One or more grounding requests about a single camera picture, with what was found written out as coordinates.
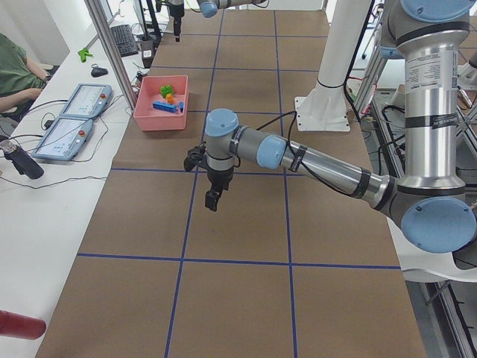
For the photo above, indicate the black computer keyboard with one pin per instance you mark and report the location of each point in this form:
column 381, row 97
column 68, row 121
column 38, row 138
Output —
column 124, row 40

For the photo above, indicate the green toy block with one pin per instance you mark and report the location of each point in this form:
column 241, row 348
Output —
column 166, row 90

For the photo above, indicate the white metal mounting base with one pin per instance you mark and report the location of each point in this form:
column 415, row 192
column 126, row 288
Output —
column 321, row 113

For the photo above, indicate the green plastic clamp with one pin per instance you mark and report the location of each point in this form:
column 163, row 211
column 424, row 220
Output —
column 84, row 54

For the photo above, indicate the lower teach pendant tablet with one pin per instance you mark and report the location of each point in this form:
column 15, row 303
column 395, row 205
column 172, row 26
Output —
column 64, row 139

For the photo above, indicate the black computer mouse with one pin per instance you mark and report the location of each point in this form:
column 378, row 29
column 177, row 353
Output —
column 98, row 71

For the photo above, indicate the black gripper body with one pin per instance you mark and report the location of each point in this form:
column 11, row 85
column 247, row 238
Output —
column 178, row 19
column 220, row 179

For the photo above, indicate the orange toy block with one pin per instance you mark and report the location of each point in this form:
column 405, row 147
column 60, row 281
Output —
column 170, row 98

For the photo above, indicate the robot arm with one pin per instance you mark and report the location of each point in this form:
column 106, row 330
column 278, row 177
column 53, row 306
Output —
column 316, row 189
column 207, row 8

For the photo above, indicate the red cylinder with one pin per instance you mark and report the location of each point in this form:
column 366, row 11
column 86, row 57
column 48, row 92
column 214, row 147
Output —
column 20, row 326

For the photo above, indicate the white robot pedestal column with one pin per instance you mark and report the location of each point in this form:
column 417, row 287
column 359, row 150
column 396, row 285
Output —
column 348, row 20

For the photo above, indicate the upper teach pendant tablet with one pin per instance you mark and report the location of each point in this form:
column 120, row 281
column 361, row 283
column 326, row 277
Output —
column 87, row 101

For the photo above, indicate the aluminium frame post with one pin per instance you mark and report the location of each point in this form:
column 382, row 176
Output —
column 100, row 23

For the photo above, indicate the teach pendant tablet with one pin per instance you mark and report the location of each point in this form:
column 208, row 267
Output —
column 87, row 101
column 64, row 139

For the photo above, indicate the long blue toy block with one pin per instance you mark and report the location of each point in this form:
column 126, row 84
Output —
column 165, row 106

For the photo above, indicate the pink plastic box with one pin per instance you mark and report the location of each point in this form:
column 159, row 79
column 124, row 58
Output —
column 150, row 119

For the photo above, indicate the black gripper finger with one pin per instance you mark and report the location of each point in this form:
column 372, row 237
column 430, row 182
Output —
column 212, row 198
column 177, row 28

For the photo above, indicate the white chair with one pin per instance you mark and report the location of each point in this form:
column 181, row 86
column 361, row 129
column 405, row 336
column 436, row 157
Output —
column 424, row 267

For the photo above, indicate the dark water bottle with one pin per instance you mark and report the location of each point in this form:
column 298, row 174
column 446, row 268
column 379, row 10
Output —
column 21, row 160

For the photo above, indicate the seated person green shirt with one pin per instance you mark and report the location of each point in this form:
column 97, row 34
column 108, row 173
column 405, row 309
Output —
column 22, row 80

